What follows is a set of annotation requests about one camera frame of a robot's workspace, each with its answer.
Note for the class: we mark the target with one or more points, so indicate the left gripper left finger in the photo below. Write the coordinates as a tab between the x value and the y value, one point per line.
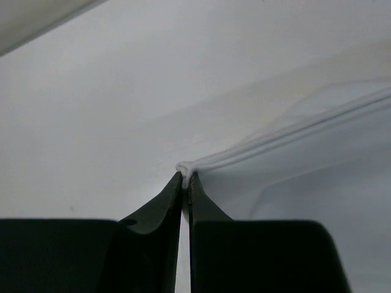
135	254

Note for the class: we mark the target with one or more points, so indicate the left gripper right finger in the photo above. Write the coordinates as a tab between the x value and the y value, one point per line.
227	255

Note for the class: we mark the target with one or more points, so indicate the white skirt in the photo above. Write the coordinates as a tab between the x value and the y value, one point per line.
327	158

